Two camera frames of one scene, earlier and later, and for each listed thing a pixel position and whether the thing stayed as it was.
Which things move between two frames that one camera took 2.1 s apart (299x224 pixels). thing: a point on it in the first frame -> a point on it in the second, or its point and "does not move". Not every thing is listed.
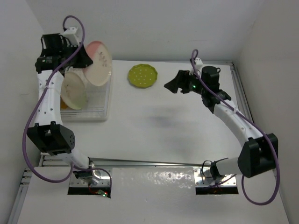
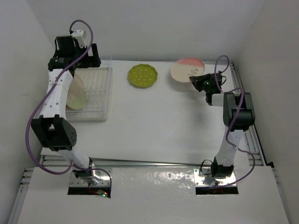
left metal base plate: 100,178 does not move
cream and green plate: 73,91 does not move
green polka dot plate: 142,75 does not move
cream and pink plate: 98,72 -> 185,67
